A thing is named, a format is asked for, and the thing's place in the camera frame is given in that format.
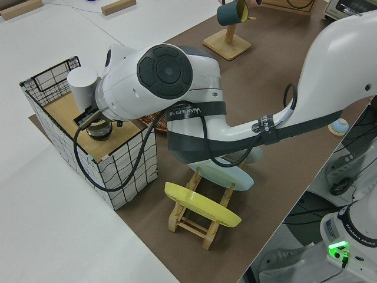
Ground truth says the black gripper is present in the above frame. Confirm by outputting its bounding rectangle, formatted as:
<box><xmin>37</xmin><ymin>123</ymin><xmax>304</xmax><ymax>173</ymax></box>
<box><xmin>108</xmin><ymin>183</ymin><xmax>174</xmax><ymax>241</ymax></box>
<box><xmin>77</xmin><ymin>103</ymin><xmax>102</xmax><ymax>124</ymax></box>

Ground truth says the white cup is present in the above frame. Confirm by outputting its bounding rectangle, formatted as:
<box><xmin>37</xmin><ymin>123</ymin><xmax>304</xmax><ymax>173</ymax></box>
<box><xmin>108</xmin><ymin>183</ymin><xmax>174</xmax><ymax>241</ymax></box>
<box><xmin>67</xmin><ymin>67</ymin><xmax>115</xmax><ymax>142</ymax></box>

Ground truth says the round wicker basket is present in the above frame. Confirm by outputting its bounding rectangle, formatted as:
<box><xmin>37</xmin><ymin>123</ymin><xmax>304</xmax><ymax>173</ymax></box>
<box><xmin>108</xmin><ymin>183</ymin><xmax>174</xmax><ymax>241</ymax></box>
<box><xmin>138</xmin><ymin>110</ymin><xmax>171</xmax><ymax>139</ymax></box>

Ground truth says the wooden block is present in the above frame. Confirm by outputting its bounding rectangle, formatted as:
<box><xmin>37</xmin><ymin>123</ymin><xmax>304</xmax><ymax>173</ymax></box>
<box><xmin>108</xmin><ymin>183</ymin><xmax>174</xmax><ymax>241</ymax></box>
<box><xmin>101</xmin><ymin>0</ymin><xmax>137</xmax><ymax>16</ymax></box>
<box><xmin>0</xmin><ymin>0</ymin><xmax>44</xmax><ymax>21</ymax></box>

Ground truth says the yellow plate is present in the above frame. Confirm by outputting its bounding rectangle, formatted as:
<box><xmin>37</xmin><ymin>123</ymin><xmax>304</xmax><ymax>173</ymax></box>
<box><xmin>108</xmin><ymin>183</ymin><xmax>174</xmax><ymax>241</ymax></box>
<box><xmin>164</xmin><ymin>182</ymin><xmax>243</xmax><ymax>228</ymax></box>

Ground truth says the wooden mug rack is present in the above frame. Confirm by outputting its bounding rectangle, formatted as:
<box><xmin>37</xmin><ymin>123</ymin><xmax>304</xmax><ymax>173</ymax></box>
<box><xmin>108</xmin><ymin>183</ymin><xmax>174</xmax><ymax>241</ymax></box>
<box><xmin>202</xmin><ymin>0</ymin><xmax>257</xmax><ymax>61</ymax></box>

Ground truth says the light blue plate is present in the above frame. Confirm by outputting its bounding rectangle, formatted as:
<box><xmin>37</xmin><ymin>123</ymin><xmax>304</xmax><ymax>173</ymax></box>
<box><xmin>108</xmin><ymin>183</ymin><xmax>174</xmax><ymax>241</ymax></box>
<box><xmin>188</xmin><ymin>160</ymin><xmax>254</xmax><ymax>192</ymax></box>

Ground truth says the wooden plate rack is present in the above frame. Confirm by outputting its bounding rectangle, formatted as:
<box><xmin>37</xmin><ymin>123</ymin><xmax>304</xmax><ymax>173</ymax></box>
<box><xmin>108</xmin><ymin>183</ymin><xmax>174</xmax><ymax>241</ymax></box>
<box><xmin>167</xmin><ymin>166</ymin><xmax>236</xmax><ymax>251</ymax></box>

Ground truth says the dark blue mug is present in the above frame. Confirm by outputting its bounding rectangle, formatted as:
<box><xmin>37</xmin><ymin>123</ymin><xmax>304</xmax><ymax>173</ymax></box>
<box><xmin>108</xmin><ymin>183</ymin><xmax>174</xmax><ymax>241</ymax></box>
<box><xmin>216</xmin><ymin>0</ymin><xmax>250</xmax><ymax>27</ymax></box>

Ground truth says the grey plate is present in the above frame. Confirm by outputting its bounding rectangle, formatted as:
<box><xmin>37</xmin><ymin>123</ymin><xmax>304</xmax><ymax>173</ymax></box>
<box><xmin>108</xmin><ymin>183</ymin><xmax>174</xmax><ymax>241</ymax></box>
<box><xmin>243</xmin><ymin>146</ymin><xmax>263</xmax><ymax>164</ymax></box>

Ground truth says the wooden cabinet box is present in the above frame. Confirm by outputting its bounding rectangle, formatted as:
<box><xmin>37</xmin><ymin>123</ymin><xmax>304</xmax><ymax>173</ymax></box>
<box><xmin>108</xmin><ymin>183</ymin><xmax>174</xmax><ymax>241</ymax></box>
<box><xmin>260</xmin><ymin>0</ymin><xmax>316</xmax><ymax>16</ymax></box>

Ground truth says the blue bell with wooden base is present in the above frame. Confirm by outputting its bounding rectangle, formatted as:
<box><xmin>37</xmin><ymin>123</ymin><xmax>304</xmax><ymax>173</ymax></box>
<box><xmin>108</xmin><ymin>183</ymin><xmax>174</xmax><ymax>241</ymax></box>
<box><xmin>328</xmin><ymin>117</ymin><xmax>350</xmax><ymax>136</ymax></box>

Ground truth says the white toaster oven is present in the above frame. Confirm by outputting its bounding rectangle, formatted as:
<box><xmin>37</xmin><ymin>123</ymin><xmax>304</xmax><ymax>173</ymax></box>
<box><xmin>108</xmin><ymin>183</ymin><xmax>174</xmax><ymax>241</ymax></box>
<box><xmin>323</xmin><ymin>0</ymin><xmax>377</xmax><ymax>21</ymax></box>

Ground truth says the wire shelf with wooden boards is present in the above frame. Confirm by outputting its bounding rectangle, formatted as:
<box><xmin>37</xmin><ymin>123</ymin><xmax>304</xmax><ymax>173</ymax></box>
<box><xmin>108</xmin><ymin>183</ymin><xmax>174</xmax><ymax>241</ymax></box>
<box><xmin>19</xmin><ymin>55</ymin><xmax>160</xmax><ymax>210</ymax></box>

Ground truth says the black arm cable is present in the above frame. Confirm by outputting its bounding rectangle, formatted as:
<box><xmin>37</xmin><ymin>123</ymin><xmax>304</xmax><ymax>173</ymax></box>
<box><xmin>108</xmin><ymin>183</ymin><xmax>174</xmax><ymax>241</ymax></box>
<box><xmin>73</xmin><ymin>84</ymin><xmax>297</xmax><ymax>192</ymax></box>

